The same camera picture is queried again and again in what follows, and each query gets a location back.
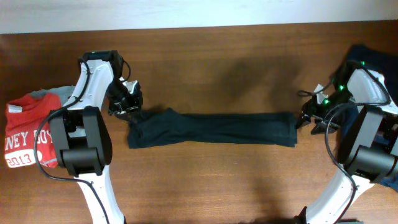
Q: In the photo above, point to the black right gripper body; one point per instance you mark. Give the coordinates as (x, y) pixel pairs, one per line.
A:
(339, 97)

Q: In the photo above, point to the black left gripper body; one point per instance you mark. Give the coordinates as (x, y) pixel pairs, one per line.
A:
(121, 102)

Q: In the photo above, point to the black t-shirt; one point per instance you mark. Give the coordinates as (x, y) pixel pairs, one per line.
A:
(150, 128)

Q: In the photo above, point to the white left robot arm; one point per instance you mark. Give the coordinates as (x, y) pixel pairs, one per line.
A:
(80, 137)

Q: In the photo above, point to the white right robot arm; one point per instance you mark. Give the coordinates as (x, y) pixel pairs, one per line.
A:
(359, 124)

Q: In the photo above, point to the grey folded t-shirt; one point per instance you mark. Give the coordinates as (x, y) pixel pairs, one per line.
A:
(64, 93)

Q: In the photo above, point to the navy blue t-shirt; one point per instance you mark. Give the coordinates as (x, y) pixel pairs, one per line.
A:
(379, 62)

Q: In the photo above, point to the red printed t-shirt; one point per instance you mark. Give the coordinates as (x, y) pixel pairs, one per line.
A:
(24, 116)

